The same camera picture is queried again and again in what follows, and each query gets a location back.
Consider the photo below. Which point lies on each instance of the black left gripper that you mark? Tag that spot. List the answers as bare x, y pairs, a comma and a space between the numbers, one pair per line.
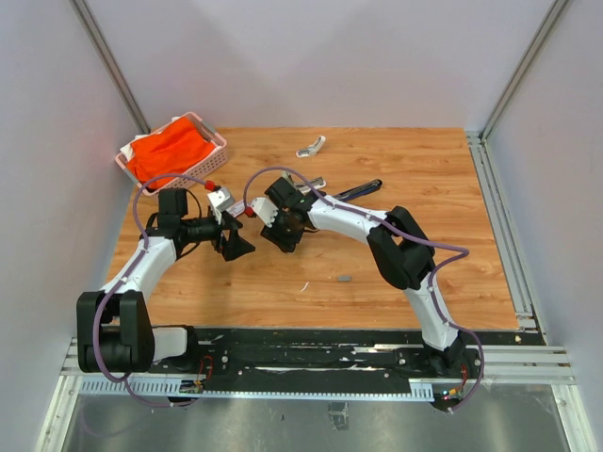
236, 246

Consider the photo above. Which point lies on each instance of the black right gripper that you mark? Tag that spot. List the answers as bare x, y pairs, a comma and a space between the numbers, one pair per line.
286, 244

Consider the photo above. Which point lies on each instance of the grey white stapler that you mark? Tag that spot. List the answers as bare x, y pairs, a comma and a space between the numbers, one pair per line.
317, 183

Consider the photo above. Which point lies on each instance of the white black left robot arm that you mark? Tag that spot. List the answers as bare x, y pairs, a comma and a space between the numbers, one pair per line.
114, 331

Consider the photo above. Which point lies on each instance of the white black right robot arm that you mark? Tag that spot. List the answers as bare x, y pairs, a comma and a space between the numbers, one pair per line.
401, 251

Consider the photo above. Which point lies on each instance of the orange cloth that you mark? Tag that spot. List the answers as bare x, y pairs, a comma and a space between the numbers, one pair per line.
175, 149

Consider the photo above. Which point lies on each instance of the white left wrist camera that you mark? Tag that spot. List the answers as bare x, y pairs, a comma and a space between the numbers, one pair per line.
220, 201

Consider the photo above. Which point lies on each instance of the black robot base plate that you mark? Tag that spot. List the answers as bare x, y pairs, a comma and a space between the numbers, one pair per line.
313, 359

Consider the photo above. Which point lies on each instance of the grey slotted cable duct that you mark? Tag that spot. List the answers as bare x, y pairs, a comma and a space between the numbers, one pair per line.
182, 388

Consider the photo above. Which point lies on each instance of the left aluminium frame post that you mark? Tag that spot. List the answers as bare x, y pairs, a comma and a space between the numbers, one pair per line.
97, 38

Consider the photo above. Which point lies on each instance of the aluminium frame post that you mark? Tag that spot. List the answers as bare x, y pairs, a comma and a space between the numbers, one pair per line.
538, 42
97, 38

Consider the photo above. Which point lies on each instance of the right aluminium frame post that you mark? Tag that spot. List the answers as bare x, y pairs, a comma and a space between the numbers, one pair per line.
538, 42

